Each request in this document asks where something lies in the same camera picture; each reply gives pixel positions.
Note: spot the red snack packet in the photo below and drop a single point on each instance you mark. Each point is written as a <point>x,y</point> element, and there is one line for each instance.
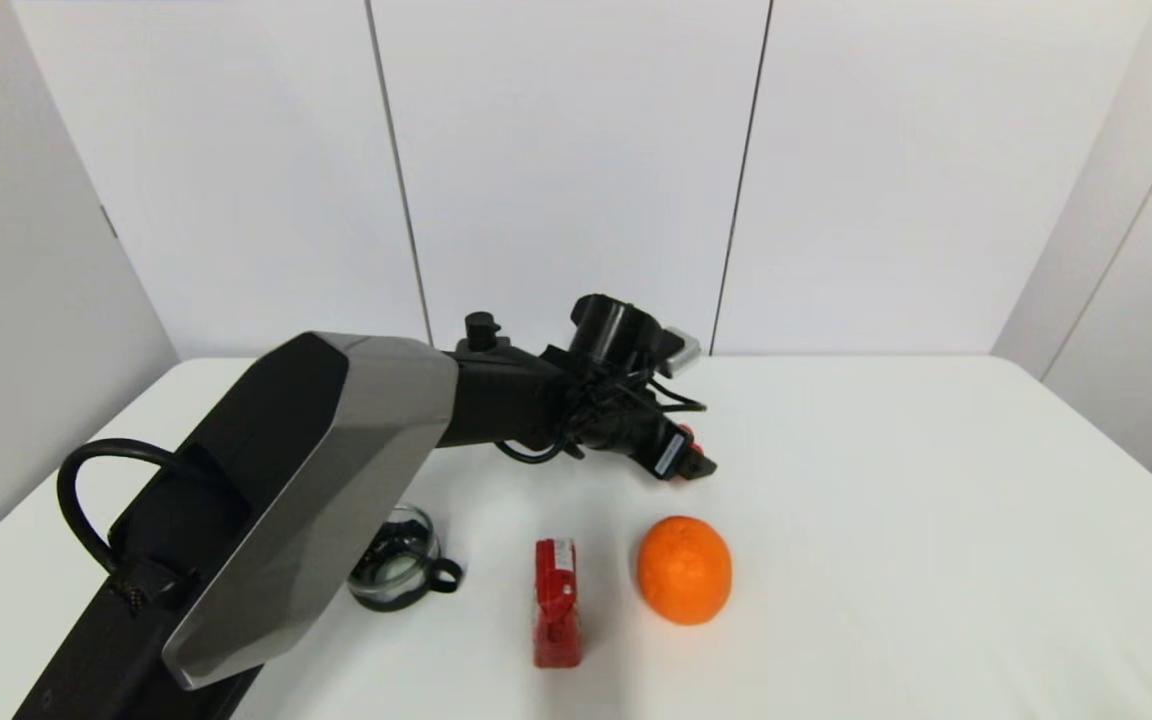
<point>556,600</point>

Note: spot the orange fruit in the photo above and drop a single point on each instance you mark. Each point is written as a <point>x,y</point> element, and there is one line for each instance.
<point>684,570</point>

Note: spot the red toy duck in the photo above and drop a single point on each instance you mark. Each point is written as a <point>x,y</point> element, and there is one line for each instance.
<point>701,464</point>

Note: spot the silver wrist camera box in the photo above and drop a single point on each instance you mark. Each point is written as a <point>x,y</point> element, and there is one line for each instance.
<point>681,350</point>

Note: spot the dark green pump bottle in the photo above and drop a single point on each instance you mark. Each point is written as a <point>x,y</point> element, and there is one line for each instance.
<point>481,325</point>

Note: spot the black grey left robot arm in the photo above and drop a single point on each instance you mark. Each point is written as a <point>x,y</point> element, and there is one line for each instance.
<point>336,450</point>

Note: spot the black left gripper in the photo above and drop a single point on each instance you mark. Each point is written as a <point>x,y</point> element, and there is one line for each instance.
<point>636,435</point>

